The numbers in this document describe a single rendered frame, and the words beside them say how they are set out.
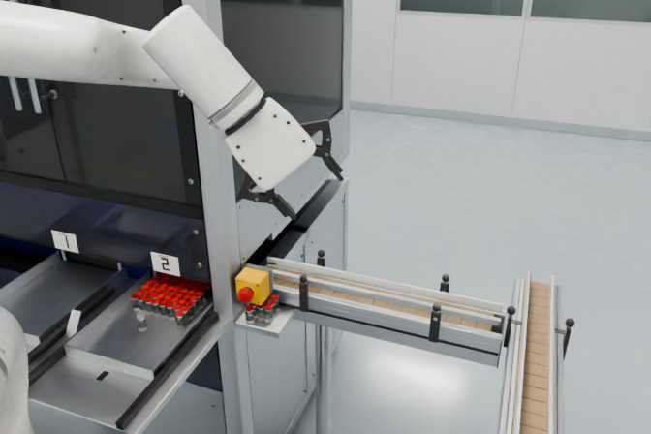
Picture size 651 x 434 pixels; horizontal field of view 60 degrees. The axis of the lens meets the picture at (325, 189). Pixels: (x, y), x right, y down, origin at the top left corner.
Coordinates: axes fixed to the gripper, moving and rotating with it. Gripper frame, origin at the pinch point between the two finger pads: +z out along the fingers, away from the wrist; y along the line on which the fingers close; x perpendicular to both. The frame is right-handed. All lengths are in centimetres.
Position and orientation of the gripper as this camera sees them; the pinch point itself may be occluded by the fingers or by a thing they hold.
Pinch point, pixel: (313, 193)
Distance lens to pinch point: 84.3
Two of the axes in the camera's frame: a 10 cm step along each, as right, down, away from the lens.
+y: 7.7, -6.3, -1.0
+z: 6.2, 7.1, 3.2
